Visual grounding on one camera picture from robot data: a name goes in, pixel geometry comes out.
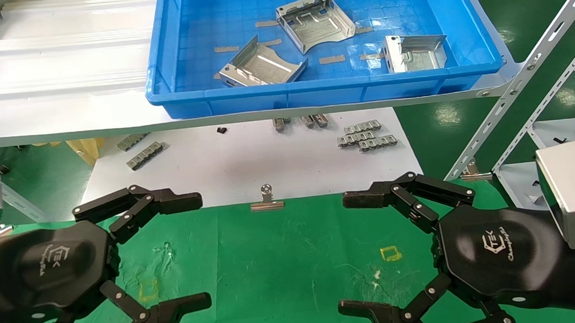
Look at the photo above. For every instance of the blue plastic bin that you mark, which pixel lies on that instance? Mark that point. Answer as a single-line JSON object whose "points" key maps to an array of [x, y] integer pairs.
{"points": [[205, 94]]}

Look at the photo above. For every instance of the white rack shelf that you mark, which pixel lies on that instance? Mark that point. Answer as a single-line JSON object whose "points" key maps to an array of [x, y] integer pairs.
{"points": [[517, 179], [546, 130]]}

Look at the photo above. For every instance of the perforated grey rack upright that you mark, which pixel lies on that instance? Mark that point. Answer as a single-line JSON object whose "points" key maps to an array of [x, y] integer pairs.
{"points": [[533, 62], [550, 96]]}

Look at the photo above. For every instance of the silver binder clip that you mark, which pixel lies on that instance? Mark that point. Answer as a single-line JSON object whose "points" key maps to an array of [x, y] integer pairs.
{"points": [[472, 174], [267, 204]]}

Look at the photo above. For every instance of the grey metal hinge strip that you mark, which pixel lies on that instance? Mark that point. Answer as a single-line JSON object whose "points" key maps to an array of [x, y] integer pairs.
{"points": [[280, 124], [144, 155], [133, 141], [355, 138], [362, 127], [307, 121], [377, 143], [321, 120]]}

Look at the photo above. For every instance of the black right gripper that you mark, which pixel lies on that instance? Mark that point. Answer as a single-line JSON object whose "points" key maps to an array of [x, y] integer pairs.
{"points": [[494, 254]]}

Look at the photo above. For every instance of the grey metal bar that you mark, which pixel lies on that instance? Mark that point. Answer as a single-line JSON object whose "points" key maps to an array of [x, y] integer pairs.
{"points": [[24, 202]]}

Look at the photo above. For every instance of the yellow cardboard piece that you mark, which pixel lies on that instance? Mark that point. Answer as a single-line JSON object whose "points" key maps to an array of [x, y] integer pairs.
{"points": [[85, 148]]}

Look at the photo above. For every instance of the small black plastic piece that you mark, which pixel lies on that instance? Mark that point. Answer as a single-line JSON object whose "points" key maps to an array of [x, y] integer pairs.
{"points": [[221, 130]]}

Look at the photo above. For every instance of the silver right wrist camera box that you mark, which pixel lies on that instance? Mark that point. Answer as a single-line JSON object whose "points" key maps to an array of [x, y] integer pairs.
{"points": [[572, 191]]}

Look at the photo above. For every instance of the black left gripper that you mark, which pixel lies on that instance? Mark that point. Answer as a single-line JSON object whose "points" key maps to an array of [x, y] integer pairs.
{"points": [[42, 268]]}

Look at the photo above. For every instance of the green table mat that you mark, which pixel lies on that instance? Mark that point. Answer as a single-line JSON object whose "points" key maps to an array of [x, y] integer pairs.
{"points": [[292, 259]]}

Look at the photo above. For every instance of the sheet metal part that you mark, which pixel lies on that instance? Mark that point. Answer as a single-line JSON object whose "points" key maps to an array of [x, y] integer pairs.
{"points": [[317, 27], [263, 67], [417, 56]]}

